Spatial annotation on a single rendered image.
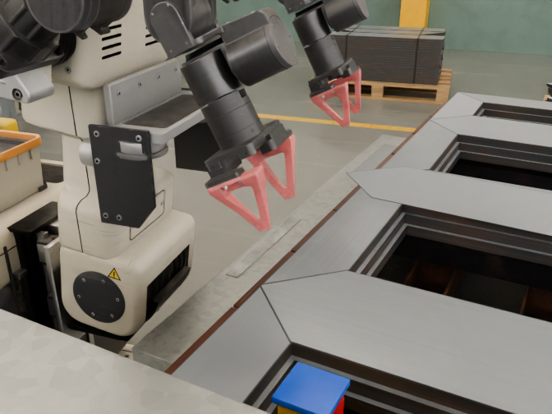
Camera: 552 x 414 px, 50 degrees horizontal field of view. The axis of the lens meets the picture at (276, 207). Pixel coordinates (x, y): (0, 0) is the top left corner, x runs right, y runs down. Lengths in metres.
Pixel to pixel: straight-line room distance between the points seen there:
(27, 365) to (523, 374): 0.50
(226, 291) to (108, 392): 0.78
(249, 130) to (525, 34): 7.37
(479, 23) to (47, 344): 7.67
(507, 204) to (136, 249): 0.65
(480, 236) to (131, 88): 0.62
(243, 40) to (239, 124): 0.09
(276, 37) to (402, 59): 4.65
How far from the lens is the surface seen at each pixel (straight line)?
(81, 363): 0.40
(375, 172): 1.18
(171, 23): 0.66
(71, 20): 0.72
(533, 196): 1.15
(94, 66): 0.91
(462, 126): 1.54
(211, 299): 1.12
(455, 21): 7.95
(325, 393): 0.61
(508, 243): 1.04
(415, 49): 5.25
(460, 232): 1.05
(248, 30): 0.65
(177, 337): 1.03
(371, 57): 5.30
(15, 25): 0.79
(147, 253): 1.04
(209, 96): 0.67
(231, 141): 0.67
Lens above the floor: 1.30
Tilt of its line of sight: 25 degrees down
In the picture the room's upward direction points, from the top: straight up
